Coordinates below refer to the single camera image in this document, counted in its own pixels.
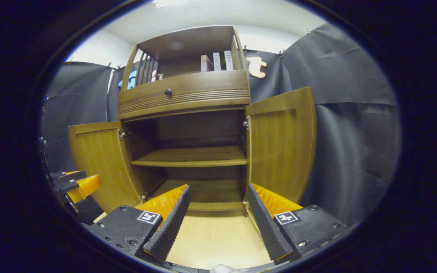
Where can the white book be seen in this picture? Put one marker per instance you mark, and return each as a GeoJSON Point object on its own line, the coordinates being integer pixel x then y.
{"type": "Point", "coordinates": [228, 60]}

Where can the black round drawer knob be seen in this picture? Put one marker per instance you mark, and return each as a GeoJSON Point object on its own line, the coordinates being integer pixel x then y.
{"type": "Point", "coordinates": [168, 92]}

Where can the metal door hinge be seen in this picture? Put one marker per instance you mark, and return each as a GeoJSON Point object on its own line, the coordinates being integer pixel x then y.
{"type": "Point", "coordinates": [123, 134]}
{"type": "Point", "coordinates": [246, 123]}

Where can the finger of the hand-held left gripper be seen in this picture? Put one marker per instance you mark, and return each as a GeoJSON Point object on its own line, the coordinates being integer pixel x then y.
{"type": "Point", "coordinates": [70, 176]}
{"type": "Point", "coordinates": [85, 185]}

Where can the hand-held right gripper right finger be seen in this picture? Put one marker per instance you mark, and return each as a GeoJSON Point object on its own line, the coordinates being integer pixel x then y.
{"type": "Point", "coordinates": [268, 227]}

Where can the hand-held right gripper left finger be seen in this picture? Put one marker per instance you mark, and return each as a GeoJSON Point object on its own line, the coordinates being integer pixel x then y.
{"type": "Point", "coordinates": [171, 225]}

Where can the wooden cabinet drawer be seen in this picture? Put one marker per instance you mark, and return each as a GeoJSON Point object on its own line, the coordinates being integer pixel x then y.
{"type": "Point", "coordinates": [211, 91]}

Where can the wooden double-door shoe cabinet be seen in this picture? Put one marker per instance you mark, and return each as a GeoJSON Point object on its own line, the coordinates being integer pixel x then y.
{"type": "Point", "coordinates": [188, 41]}

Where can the wooden inner cabinet shelf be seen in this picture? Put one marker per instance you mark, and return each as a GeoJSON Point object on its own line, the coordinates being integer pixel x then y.
{"type": "Point", "coordinates": [192, 156]}

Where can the black backdrop cloth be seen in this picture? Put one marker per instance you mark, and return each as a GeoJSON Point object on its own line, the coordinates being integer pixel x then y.
{"type": "Point", "coordinates": [355, 113]}

